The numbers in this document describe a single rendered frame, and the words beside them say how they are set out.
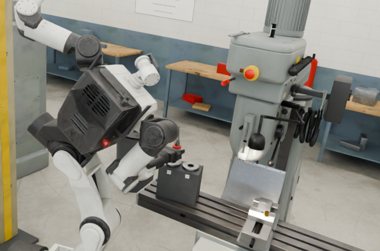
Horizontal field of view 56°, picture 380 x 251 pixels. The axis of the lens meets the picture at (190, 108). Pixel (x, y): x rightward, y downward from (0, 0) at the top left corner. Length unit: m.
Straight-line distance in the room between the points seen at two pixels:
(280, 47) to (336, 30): 4.42
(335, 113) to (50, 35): 1.32
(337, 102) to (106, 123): 1.11
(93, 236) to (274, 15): 1.29
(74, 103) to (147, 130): 0.28
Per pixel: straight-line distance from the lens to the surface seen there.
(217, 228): 1.92
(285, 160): 2.17
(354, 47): 5.84
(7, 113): 2.81
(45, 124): 1.60
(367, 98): 5.39
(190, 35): 6.44
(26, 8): 1.55
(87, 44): 1.44
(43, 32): 1.52
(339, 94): 1.86
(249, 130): 1.63
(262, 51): 1.45
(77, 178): 1.58
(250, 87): 1.58
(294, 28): 1.83
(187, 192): 1.96
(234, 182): 2.24
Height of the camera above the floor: 2.04
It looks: 18 degrees down
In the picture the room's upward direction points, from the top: 8 degrees clockwise
